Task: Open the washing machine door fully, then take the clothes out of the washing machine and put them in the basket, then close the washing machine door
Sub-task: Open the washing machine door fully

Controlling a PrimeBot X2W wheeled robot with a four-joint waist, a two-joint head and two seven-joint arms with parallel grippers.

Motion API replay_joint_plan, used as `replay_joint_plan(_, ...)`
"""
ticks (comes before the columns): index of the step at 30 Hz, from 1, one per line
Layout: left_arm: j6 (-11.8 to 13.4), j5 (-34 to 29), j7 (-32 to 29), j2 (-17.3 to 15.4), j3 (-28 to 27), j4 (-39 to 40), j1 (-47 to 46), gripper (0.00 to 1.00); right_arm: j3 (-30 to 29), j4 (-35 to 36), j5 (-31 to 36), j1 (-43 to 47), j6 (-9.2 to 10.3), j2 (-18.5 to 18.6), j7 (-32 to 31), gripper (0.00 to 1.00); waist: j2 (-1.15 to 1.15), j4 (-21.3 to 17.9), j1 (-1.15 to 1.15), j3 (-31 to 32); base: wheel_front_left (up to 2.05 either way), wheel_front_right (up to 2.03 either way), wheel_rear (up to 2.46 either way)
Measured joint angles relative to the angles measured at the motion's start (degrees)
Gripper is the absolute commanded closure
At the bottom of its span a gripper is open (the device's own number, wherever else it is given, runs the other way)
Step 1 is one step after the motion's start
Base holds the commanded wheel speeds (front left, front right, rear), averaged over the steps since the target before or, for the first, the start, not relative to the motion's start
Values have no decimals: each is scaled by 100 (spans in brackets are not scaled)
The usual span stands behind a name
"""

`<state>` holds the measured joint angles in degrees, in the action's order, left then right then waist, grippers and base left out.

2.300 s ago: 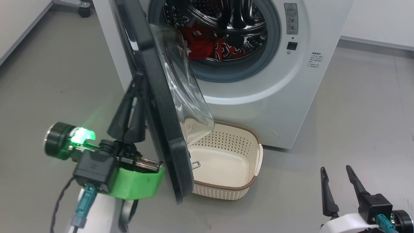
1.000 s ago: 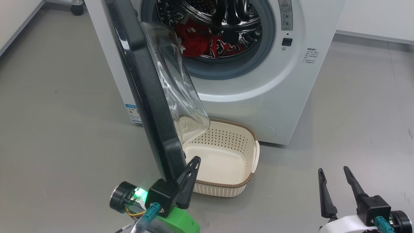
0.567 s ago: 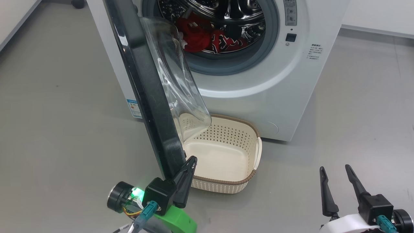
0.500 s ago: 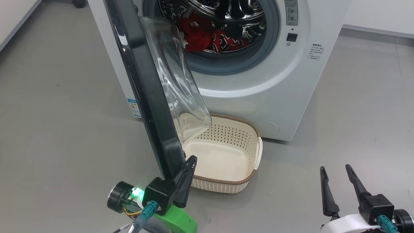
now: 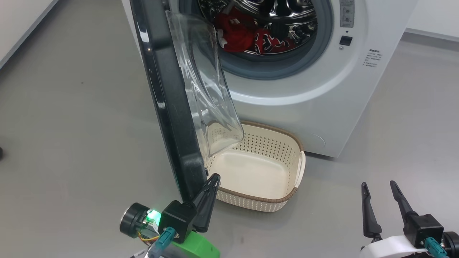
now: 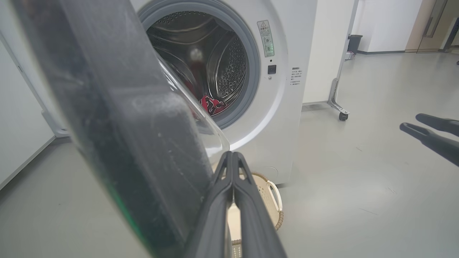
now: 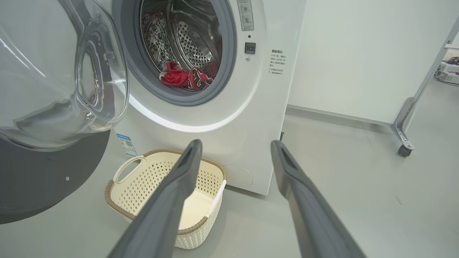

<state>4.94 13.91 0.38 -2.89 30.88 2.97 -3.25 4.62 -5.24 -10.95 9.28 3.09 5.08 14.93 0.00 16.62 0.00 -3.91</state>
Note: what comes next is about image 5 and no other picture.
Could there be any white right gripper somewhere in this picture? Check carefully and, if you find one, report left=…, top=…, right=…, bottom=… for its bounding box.
left=360, top=180, right=431, bottom=258

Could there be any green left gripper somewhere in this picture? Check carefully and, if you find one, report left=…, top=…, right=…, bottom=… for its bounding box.
left=169, top=174, right=221, bottom=258

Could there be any round glass washing machine door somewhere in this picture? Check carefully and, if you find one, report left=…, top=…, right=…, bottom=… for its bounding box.
left=130, top=0, right=245, bottom=203

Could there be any plain red garment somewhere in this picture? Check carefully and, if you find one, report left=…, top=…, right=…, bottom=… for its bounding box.
left=214, top=9, right=259, bottom=53

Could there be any red jersey with black print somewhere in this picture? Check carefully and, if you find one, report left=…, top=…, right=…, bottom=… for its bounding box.
left=254, top=29, right=298, bottom=55

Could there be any cream perforated laundry basket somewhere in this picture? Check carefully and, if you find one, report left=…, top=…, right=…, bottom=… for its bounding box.
left=204, top=121, right=306, bottom=212

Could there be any white front-load washing machine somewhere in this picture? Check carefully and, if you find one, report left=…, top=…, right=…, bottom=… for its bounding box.
left=121, top=0, right=418, bottom=158

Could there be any steel washer drum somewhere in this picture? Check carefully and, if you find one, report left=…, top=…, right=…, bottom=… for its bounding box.
left=197, top=0, right=318, bottom=56

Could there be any round white filter cover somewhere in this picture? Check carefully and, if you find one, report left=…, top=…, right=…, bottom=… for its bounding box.
left=304, top=132, right=327, bottom=148

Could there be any grey warning sticker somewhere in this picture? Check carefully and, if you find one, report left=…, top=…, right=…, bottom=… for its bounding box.
left=340, top=0, right=355, bottom=28

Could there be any teal left cable connector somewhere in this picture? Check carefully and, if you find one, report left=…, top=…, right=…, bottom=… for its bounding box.
left=156, top=226, right=180, bottom=257

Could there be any teal cable connector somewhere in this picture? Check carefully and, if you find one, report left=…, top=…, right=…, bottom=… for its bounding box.
left=424, top=237, right=449, bottom=258
left=156, top=226, right=180, bottom=257

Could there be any teal right cable connector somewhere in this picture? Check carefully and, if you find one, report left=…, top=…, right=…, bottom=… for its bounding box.
left=424, top=237, right=449, bottom=258

